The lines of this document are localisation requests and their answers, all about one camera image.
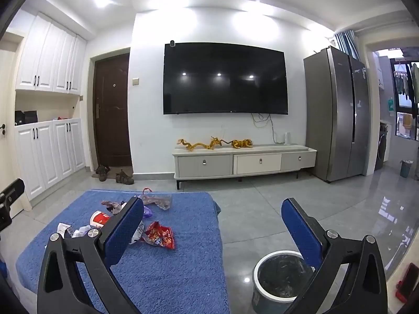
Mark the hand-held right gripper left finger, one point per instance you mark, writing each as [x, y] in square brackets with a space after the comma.
[124, 232]

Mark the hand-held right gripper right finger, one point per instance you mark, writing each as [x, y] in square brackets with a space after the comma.
[301, 232]

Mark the clear plastic bag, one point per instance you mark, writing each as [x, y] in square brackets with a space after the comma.
[113, 206]

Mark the purple plastic bag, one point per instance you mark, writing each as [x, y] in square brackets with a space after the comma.
[147, 211]

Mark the white trash bin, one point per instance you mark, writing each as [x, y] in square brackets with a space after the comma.
[278, 274]

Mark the white plastic wrapper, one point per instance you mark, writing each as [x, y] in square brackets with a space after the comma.
[138, 232]

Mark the red and white paper cup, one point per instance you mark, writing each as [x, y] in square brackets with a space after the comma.
[99, 219]

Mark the red snack wrapper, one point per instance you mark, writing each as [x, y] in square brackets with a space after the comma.
[160, 235]

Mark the crumpled white paper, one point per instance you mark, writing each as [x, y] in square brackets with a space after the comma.
[81, 231]

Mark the white floor cabinets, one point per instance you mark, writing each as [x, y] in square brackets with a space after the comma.
[45, 157]

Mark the brown shoe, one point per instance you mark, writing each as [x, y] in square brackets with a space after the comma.
[102, 172]
[124, 177]

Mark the white paper receipt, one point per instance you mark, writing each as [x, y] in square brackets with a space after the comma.
[63, 229]

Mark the brown doormat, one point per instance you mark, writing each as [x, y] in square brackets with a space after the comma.
[116, 170]

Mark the blue fluffy blanket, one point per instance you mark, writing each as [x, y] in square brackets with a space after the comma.
[183, 278]

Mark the small black box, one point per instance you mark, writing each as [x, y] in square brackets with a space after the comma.
[19, 118]

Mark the large black box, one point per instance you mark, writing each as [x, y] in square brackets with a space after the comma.
[30, 117]

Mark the white router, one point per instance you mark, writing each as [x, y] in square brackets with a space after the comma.
[287, 139]

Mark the white television cabinet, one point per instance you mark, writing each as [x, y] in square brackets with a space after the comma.
[203, 165]

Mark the golden tiger ornament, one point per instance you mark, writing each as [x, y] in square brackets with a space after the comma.
[242, 144]

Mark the long golden dragon ornament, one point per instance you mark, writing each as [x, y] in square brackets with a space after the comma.
[194, 146]

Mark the washing machine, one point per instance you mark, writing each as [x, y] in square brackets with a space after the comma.
[383, 147]

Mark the red phone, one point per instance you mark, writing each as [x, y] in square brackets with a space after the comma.
[409, 283]

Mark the grey refrigerator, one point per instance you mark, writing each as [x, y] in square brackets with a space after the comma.
[330, 114]

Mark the brown entrance door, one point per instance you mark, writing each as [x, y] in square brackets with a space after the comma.
[113, 111]

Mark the blue bucket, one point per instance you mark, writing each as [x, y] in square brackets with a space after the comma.
[406, 169]

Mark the short golden dragon ornament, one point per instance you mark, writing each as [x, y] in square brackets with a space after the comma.
[217, 141]

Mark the ceiling light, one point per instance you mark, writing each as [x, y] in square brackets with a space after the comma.
[101, 0]

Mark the white wall cabinets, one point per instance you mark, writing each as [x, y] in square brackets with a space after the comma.
[49, 55]

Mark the black wall television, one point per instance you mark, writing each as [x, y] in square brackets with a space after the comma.
[226, 78]

